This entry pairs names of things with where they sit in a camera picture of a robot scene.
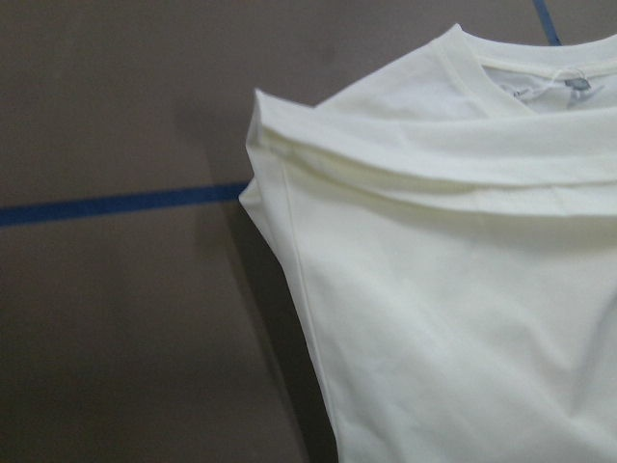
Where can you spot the cream cat print t-shirt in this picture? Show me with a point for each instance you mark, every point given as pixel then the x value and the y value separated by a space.
pixel 447 229

